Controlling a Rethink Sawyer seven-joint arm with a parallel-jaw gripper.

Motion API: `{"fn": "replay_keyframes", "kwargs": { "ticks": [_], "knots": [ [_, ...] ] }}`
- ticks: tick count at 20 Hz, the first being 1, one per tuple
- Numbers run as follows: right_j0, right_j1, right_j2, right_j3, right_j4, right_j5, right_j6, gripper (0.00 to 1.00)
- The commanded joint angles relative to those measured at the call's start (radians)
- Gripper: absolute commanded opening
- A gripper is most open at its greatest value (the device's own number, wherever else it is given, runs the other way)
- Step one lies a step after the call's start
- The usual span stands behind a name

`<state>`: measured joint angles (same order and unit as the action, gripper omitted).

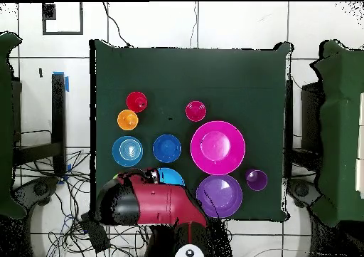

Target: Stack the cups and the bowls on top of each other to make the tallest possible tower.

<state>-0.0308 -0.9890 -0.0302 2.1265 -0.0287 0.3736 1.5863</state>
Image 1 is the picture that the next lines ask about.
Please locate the small dark blue plastic bowl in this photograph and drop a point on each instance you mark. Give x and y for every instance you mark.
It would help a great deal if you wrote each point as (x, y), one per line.
(167, 148)

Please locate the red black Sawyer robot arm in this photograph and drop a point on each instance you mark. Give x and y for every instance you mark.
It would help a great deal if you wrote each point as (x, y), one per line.
(159, 200)

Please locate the magenta plastic cup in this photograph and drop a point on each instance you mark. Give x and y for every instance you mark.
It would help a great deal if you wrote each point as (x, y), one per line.
(195, 111)

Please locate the large pink plastic bowl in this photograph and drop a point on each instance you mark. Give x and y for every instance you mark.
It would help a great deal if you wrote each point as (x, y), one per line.
(217, 148)

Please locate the large light blue plastic bowl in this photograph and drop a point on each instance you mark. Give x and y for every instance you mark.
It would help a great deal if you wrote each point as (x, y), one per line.
(170, 177)

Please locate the orange plastic cup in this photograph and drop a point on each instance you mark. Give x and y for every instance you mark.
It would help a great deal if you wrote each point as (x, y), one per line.
(127, 120)

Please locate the shallow light blue plastic bowl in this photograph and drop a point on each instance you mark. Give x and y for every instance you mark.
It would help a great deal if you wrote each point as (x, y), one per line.
(127, 151)

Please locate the dark green tablecloth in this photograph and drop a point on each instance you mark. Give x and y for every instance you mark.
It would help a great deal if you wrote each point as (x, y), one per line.
(199, 77)

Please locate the red plastic cup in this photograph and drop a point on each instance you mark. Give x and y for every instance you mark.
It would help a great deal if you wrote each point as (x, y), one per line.
(133, 99)

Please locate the purple plastic bowl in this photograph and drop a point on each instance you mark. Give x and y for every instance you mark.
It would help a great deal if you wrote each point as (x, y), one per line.
(219, 196)

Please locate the purple plastic cup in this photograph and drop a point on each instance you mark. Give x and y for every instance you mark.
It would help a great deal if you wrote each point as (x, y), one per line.
(257, 181)

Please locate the black power adapter box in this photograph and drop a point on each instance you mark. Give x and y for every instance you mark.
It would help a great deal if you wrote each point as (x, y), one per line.
(95, 234)

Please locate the green cloth covered side table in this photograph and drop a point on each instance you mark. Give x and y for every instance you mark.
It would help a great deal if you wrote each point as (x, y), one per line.
(5, 126)
(338, 126)

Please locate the dark square floor frame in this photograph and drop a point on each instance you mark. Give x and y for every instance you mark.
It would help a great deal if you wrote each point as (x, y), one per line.
(48, 12)

